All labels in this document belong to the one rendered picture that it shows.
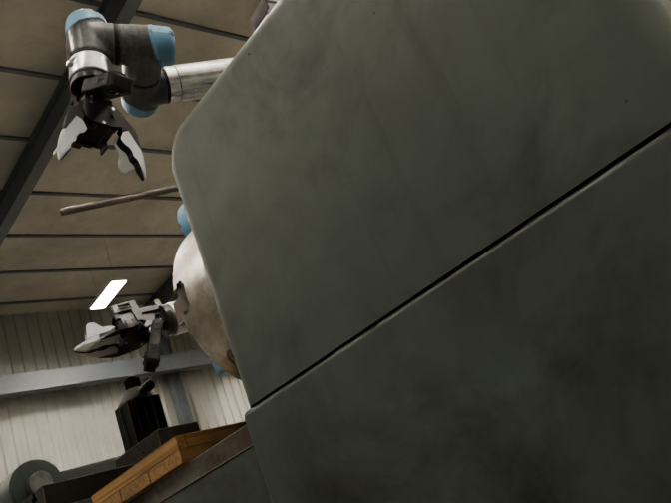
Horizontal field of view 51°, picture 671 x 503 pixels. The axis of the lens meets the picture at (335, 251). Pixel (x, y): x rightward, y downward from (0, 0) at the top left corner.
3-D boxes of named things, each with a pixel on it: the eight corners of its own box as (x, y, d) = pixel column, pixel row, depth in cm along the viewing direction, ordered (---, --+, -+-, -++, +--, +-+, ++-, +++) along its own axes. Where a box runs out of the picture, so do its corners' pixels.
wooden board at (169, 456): (356, 419, 125) (348, 398, 127) (182, 463, 100) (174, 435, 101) (264, 472, 144) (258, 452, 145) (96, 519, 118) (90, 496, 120)
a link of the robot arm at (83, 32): (111, 6, 131) (62, 3, 128) (116, 50, 126) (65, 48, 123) (111, 37, 138) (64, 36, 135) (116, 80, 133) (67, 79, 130)
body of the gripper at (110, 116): (103, 159, 126) (98, 106, 132) (127, 131, 121) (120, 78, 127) (61, 148, 121) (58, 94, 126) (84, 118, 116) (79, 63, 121)
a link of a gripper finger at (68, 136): (48, 175, 114) (77, 147, 121) (64, 155, 111) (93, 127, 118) (32, 163, 113) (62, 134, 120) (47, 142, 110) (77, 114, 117)
